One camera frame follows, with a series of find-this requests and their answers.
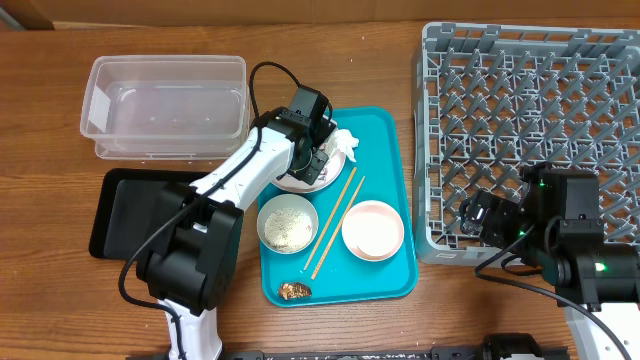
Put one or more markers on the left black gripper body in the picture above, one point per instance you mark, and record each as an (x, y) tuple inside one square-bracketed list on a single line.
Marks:
[(311, 167)]

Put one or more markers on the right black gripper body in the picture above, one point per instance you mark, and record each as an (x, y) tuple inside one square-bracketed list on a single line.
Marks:
[(501, 224)]

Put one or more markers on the white tissue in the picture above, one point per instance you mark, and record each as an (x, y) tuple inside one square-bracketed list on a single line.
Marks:
[(342, 140)]

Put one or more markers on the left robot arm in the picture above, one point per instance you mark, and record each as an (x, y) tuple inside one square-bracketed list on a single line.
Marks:
[(189, 255)]

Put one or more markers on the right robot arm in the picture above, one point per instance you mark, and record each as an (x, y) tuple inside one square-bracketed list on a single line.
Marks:
[(552, 242)]

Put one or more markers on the grey dishwasher rack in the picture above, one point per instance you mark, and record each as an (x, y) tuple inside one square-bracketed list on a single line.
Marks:
[(490, 99)]

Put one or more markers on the large white plate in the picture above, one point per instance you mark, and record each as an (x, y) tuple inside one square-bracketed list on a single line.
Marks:
[(330, 172)]

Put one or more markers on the grey bowl with rice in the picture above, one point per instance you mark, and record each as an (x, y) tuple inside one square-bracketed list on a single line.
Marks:
[(287, 224)]

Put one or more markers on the teal plastic tray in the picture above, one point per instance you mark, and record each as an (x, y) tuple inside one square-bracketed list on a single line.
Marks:
[(343, 276)]

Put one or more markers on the pink bowl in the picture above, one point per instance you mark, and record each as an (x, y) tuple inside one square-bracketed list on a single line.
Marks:
[(373, 231)]

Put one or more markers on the black tray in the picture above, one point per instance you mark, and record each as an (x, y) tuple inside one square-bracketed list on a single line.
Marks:
[(125, 207)]

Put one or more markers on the clear plastic bin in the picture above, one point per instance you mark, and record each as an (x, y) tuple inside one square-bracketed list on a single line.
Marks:
[(174, 107)]

